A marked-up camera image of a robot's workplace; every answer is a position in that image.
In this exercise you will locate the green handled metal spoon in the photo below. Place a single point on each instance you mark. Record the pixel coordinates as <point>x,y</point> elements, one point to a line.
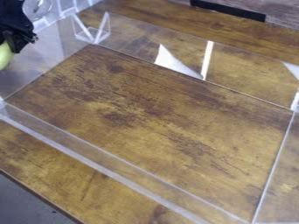
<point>35,10</point>

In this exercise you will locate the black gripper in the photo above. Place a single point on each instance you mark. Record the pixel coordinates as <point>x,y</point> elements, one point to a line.
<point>16,26</point>

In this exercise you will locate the clear acrylic enclosure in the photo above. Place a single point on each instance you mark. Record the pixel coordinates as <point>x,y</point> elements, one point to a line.
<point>151,113</point>

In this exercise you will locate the black bar on table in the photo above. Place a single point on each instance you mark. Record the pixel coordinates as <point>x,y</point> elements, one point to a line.
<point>249,14</point>

